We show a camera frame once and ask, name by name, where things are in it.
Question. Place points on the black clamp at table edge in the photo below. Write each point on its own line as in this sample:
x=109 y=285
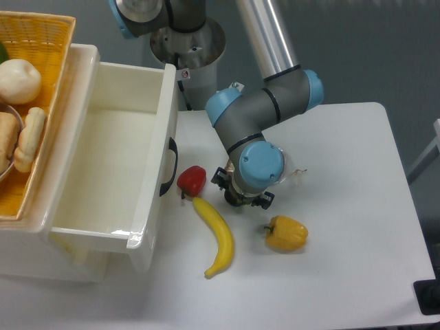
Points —
x=427 y=293

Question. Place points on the beige bread roll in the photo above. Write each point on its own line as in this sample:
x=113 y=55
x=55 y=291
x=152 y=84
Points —
x=29 y=140

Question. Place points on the black drawer handle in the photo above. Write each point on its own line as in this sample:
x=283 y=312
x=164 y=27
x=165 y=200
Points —
x=171 y=169

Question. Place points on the white plastic drawer cabinet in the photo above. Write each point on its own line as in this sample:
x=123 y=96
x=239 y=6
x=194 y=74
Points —
x=28 y=248

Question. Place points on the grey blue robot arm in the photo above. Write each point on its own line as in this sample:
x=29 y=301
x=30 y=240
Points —
x=240 y=118

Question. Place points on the white frame at right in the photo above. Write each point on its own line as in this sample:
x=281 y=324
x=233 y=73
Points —
x=425 y=158

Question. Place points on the white plastic drawer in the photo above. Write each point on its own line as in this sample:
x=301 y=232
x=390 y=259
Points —
x=110 y=200

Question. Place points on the tan bread piece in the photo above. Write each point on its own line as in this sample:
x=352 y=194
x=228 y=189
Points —
x=9 y=133

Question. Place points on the bread slice in plastic wrap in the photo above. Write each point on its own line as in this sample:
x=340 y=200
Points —
x=290 y=170

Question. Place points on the yellow woven basket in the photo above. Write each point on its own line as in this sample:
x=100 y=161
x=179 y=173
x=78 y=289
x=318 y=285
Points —
x=43 y=40

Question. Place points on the white round bun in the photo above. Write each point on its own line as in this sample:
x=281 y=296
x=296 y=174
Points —
x=21 y=82

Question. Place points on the yellow banana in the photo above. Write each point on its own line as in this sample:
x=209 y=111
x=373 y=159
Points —
x=223 y=234

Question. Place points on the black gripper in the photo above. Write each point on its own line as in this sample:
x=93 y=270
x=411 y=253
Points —
x=224 y=180

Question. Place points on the yellow bell pepper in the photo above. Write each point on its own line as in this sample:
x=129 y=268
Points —
x=285 y=233

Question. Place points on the red bell pepper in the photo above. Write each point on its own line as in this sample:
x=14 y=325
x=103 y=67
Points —
x=192 y=181

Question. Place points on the green vegetable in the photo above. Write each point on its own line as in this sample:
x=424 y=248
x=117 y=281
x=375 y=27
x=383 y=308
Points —
x=4 y=56

